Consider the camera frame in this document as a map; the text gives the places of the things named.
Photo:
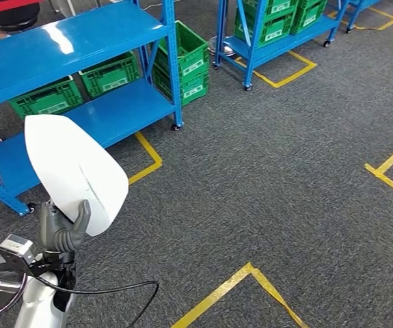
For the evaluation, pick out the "white curved plastic part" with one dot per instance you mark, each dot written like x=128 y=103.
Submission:
x=72 y=172

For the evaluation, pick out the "blue metal shelf rack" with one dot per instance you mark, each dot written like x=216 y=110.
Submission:
x=275 y=45
x=353 y=13
x=63 y=50

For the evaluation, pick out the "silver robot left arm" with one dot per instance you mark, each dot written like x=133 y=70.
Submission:
x=35 y=303

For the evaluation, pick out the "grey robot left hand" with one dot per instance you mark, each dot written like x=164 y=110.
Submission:
x=59 y=235

